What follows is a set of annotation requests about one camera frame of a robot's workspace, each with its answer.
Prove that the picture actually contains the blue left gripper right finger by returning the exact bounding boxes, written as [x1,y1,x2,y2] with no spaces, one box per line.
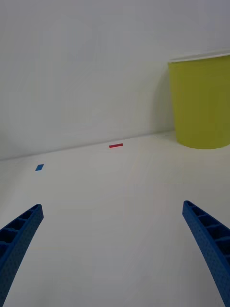
[182,200,230,307]

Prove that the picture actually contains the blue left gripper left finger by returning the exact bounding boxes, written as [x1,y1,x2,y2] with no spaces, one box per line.
[0,203,45,307]

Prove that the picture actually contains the yellow-green plastic bin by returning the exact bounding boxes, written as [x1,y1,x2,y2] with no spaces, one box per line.
[167,49,230,150]

